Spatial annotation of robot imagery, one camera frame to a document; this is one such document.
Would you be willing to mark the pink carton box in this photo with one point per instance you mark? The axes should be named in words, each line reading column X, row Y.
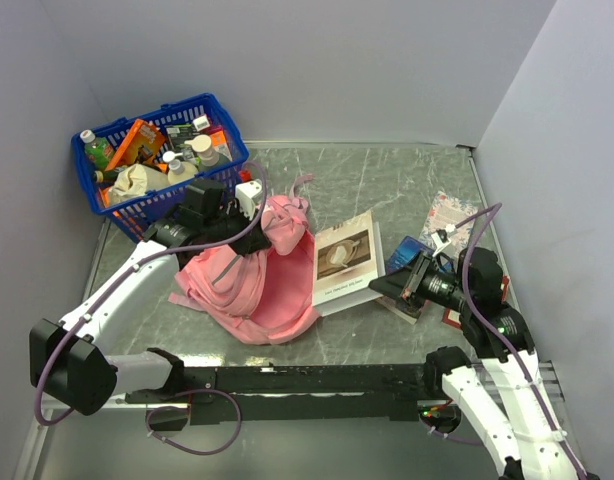
column 219, row 140

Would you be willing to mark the white coffee cover book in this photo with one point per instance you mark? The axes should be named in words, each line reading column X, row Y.
column 347, row 257

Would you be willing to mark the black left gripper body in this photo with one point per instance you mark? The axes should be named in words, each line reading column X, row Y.
column 230, row 226

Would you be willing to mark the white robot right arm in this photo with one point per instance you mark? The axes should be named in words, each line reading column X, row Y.
column 518, row 428

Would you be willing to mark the green drink bottle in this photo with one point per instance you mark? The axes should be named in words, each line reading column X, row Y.
column 97, row 149

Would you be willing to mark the floral pink notebook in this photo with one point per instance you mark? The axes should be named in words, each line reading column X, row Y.
column 444, row 210

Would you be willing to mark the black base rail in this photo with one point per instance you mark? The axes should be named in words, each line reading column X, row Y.
column 392, row 391

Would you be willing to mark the pink student backpack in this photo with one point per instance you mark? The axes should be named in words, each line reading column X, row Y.
column 264, row 297

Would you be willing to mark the black packaged box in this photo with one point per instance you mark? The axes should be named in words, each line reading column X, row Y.
column 178, row 134

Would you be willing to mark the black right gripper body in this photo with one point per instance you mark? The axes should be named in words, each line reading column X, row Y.
column 425, row 281

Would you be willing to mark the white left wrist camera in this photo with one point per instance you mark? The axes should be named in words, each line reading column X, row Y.
column 248, row 193

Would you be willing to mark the blue plastic shopping basket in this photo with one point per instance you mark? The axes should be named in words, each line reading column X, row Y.
column 133, row 217

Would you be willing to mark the orange snack box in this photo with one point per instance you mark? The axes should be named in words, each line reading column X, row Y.
column 141, row 145

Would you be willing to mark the blue Jane Eyre book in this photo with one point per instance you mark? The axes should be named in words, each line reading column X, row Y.
column 402, row 256

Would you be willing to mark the grey pump bottle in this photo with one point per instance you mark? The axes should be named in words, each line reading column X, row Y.
column 208, row 157

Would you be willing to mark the beige cloth bag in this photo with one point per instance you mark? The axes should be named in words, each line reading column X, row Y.
column 134, row 182

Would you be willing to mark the cream lotion bottle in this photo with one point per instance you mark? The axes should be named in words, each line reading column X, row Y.
column 178, row 169

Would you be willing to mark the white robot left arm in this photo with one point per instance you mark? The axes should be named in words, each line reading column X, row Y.
column 70, row 359

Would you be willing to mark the red framed card book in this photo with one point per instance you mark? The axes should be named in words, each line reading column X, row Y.
column 452, row 318

